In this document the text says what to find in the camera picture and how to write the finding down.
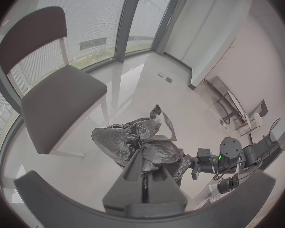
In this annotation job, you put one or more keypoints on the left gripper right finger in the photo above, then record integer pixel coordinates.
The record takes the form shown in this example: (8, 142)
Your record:
(166, 191)

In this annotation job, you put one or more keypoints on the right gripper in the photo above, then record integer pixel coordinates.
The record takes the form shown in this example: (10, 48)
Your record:
(205, 167)

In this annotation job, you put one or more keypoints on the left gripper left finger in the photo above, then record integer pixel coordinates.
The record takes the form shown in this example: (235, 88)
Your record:
(123, 186)

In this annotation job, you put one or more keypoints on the black plastic bag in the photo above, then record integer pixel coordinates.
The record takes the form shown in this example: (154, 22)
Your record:
(118, 139)

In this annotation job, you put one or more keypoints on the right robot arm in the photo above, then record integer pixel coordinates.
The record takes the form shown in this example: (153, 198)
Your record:
(251, 153)

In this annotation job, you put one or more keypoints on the crumpled black plastic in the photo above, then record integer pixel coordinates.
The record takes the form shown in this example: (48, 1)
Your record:
(155, 110)

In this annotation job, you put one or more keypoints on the round white table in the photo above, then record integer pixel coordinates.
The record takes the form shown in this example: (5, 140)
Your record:
(239, 108)

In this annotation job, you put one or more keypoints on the white stool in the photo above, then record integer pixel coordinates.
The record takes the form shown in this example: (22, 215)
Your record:
(258, 120)

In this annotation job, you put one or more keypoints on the brown padded white-legged chair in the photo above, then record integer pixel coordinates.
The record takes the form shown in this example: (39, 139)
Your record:
(61, 98)

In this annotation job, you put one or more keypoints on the window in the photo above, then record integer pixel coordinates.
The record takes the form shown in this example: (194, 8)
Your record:
(97, 20)

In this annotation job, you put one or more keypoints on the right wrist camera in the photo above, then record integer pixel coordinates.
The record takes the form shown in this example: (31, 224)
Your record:
(203, 154)

